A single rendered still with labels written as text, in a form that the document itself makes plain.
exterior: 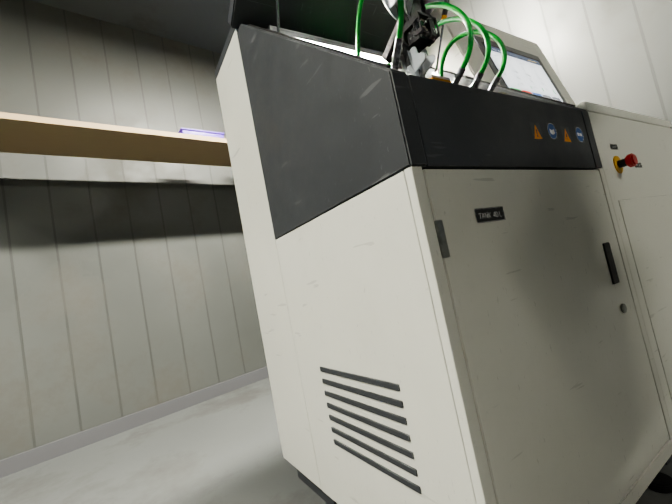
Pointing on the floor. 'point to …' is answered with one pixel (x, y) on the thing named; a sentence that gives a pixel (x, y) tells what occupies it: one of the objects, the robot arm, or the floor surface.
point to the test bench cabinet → (396, 354)
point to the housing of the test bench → (265, 268)
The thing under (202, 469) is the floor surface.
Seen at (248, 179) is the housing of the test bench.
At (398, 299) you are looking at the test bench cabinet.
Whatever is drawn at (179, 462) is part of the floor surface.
